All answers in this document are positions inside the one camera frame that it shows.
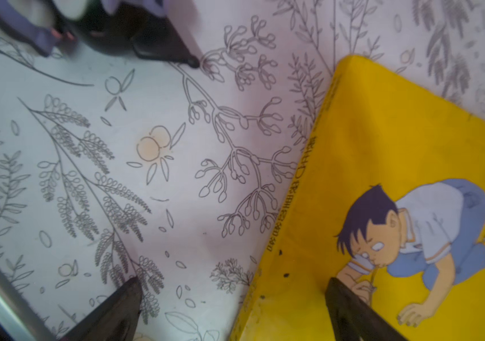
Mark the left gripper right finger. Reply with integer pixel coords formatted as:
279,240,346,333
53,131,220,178
325,278,407,341

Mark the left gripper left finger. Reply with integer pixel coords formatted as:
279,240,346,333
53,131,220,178
61,278,143,341

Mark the yellow cartoon cover book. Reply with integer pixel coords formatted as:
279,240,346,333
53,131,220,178
230,55,485,340

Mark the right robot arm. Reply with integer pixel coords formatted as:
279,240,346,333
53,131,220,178
0,0,200,68

